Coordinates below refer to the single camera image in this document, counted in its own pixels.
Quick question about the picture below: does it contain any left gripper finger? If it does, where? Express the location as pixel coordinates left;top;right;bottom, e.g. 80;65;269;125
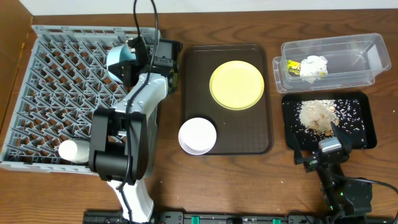
110;60;140;87
127;36;149;67

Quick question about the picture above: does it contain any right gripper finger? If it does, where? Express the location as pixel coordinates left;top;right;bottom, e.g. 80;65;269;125
330;122;353;152
292;134;303;165

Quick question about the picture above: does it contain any light blue bowl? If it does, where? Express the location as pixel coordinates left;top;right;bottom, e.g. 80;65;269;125
106;44;136;83

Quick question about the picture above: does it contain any white pink bowl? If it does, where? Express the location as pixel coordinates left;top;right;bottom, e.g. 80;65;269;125
178;118;217;156

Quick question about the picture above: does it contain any white napkin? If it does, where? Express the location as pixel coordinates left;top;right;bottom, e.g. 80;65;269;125
300;55;328;83

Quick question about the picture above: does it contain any green snack wrapper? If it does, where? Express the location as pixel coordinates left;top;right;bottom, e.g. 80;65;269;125
287;60;301;77

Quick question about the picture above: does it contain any white paper cup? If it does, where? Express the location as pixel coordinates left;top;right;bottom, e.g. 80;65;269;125
58;139;90;163

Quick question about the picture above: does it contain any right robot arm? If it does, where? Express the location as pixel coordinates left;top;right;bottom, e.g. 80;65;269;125
289;123;373;223

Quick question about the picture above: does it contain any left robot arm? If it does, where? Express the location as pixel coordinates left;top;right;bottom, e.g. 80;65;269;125
88;37;183;223

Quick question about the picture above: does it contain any black food waste tray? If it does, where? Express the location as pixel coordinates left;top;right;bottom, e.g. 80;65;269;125
282;91;377;151

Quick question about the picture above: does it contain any grey dishwasher rack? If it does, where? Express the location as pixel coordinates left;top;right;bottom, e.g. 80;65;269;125
1;26;157;174

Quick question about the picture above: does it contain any pile of rice scraps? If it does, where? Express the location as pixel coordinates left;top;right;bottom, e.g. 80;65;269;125
298;100;340;136

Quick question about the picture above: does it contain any dark brown serving tray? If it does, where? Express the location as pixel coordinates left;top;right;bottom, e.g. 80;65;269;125
182;44;274;156

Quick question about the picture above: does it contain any yellow plate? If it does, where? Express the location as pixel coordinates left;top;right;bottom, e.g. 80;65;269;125
209;60;265;110

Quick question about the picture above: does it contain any clear plastic bin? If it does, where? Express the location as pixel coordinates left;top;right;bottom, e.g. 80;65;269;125
272;33;391;93

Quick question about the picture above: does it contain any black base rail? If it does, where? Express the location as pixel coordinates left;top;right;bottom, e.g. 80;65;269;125
82;211;392;224

